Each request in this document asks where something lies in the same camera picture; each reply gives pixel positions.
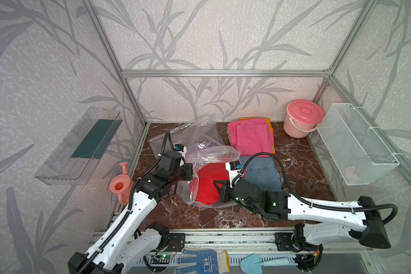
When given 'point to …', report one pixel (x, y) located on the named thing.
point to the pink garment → (250, 137)
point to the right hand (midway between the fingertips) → (212, 182)
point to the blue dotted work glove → (208, 261)
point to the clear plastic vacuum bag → (208, 152)
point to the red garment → (207, 192)
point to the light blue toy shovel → (252, 264)
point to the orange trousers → (269, 123)
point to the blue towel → (264, 172)
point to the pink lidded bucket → (302, 116)
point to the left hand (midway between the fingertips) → (192, 167)
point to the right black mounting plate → (283, 241)
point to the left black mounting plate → (176, 242)
